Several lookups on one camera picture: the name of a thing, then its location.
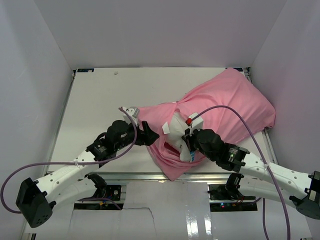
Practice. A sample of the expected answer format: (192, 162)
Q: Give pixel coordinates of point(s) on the left blue table label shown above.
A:
(85, 70)

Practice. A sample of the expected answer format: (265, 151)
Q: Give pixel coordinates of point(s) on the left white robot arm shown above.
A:
(38, 199)

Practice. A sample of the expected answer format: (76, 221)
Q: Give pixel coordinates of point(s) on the aluminium table front rail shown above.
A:
(206, 177)

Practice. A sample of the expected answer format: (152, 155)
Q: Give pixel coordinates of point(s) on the white pillow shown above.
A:
(174, 131)

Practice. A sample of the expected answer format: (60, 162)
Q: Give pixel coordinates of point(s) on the right blue table label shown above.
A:
(238, 69)

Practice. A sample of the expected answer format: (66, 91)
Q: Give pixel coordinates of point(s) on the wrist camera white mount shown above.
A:
(130, 115)
(194, 122)

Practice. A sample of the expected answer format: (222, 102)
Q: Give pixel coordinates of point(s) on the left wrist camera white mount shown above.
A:
(130, 115)

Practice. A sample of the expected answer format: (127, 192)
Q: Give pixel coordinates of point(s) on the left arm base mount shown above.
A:
(105, 197)

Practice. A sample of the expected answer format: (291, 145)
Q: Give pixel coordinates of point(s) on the pink floral pillowcase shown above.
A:
(232, 106)

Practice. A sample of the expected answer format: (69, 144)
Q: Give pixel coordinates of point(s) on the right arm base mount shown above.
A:
(226, 197)

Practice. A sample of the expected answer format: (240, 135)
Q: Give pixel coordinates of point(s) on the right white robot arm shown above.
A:
(250, 176)

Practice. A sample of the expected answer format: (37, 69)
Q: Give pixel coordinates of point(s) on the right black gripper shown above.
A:
(189, 138)

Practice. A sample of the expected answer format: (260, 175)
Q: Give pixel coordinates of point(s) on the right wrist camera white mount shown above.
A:
(194, 122)

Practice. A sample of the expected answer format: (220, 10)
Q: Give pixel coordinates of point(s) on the blue table label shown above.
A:
(238, 69)
(85, 70)

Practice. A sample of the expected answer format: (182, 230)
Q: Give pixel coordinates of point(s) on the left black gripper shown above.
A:
(146, 138)

